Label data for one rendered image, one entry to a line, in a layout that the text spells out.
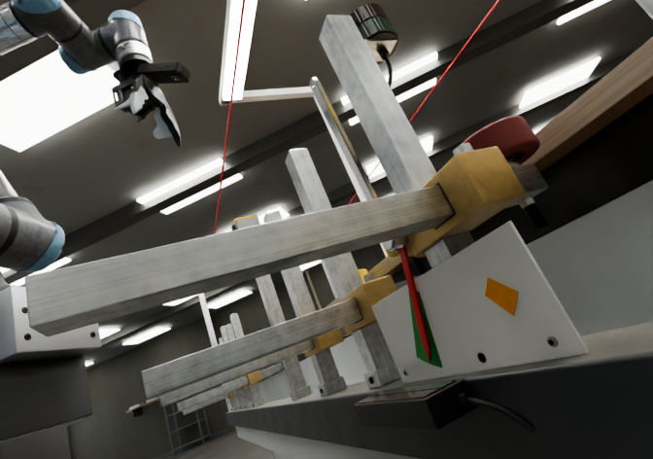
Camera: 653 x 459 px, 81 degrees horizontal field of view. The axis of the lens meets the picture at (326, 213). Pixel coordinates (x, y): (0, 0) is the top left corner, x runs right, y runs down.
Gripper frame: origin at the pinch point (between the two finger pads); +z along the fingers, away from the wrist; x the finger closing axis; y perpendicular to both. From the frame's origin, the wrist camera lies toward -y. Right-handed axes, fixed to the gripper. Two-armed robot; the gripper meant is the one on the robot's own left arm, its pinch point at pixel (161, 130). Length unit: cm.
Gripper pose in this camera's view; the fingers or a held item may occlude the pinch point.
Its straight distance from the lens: 91.0
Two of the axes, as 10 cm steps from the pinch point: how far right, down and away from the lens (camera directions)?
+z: 3.6, 8.7, -3.4
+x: -2.4, -2.7, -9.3
